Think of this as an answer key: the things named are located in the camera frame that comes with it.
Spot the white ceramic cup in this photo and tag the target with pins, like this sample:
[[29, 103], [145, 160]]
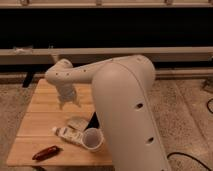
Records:
[[92, 139]]

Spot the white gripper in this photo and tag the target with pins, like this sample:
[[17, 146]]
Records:
[[67, 93]]

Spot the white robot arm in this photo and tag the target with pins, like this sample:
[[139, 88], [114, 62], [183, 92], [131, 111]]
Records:
[[119, 90]]

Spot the wooden table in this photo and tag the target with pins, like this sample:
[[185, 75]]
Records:
[[35, 132]]

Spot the black rectangular object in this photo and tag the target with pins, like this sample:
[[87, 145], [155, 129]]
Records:
[[93, 123]]

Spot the dark red chili pepper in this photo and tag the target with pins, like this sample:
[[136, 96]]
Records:
[[47, 153]]

